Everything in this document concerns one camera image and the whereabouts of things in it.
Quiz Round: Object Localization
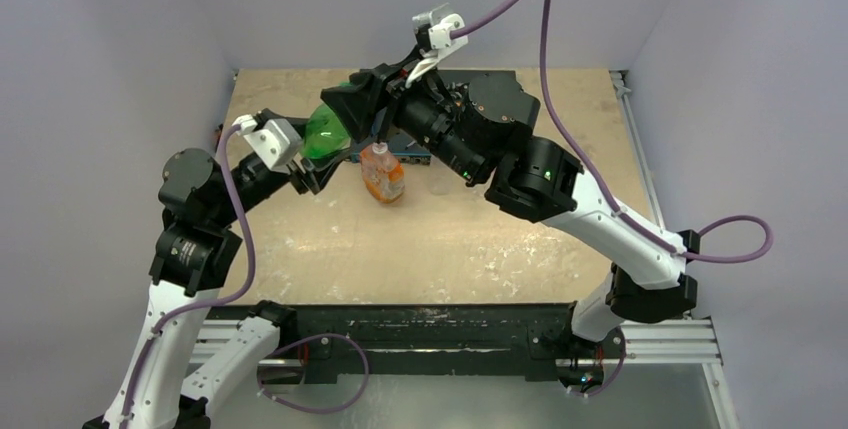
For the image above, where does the large clear plastic bottle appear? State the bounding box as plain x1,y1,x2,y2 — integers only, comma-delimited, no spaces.
427,174,452,196

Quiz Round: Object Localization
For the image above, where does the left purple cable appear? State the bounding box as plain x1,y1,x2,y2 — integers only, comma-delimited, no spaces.
122,122,371,429

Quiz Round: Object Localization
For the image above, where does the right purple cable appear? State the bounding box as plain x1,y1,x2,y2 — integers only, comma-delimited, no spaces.
453,0,775,399

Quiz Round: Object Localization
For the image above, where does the purple cable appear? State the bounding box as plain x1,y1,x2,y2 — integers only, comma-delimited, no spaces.
453,0,775,399
122,122,371,429

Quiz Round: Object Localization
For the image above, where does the black network switch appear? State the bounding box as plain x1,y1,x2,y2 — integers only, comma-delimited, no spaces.
388,70,529,165

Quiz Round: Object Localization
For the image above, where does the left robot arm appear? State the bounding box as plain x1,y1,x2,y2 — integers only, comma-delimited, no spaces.
89,106,351,428

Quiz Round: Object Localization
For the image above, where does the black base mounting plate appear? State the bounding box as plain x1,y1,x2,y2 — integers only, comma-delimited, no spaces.
199,302,625,392

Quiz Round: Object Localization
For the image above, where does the green plastic bottle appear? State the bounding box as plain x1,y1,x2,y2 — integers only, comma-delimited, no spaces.
301,104,351,159

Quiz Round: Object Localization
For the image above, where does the orange label plastic bottle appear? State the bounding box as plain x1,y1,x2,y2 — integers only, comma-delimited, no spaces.
359,142,405,204

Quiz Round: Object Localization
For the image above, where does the aluminium frame rail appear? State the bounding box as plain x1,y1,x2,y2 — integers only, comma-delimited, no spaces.
190,319,722,366

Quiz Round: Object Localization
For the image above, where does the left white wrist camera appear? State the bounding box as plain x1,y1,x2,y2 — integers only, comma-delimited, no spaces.
232,113,303,173

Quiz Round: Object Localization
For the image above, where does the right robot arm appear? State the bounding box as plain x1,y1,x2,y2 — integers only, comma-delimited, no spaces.
320,65,699,356

